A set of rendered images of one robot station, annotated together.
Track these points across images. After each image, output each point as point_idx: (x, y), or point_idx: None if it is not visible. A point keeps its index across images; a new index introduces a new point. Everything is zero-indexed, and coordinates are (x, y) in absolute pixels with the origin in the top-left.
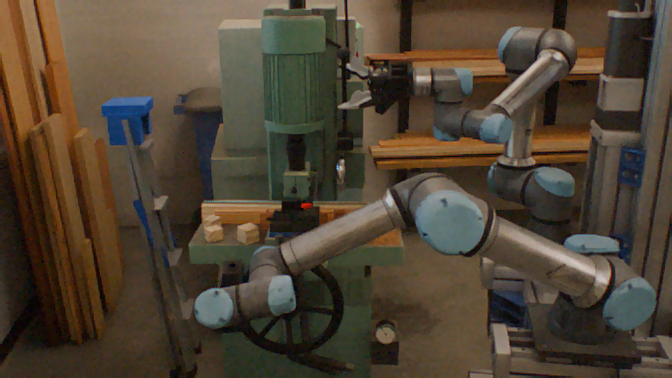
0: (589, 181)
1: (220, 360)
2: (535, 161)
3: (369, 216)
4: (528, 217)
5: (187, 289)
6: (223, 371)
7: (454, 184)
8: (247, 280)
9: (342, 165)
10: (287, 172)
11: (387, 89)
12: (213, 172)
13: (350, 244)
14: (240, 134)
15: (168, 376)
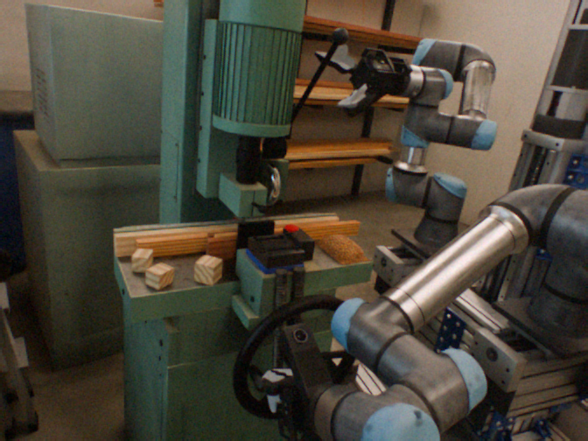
0: (516, 185)
1: (62, 398)
2: (290, 167)
3: (495, 244)
4: (272, 210)
5: None
6: (72, 410)
7: None
8: (262, 340)
9: (278, 176)
10: (241, 186)
11: (383, 86)
12: (42, 186)
13: (473, 283)
14: (77, 141)
15: (1, 437)
